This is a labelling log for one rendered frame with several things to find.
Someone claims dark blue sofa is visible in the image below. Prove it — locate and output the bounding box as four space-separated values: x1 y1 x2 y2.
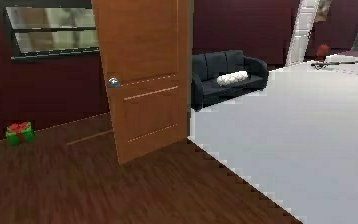
190 49 270 112

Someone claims brown wooden room door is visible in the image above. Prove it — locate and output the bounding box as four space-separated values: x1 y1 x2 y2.
91 0 191 165

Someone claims white patterned cushion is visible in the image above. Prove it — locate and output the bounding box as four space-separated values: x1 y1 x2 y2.
216 70 250 88

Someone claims silver round door knob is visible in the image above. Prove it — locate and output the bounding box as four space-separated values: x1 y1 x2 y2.
107 77 121 89

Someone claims black framed window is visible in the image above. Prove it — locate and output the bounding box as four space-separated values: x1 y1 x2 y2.
0 0 101 63

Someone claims red round ball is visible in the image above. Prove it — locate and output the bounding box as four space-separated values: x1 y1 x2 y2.
316 44 331 58

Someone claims green gift box red bow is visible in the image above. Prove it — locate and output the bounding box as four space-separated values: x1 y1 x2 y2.
5 121 35 147

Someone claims black long bar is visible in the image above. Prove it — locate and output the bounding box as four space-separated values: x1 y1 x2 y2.
310 58 358 70

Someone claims white door frame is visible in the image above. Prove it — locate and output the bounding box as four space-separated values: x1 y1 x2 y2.
285 0 321 67

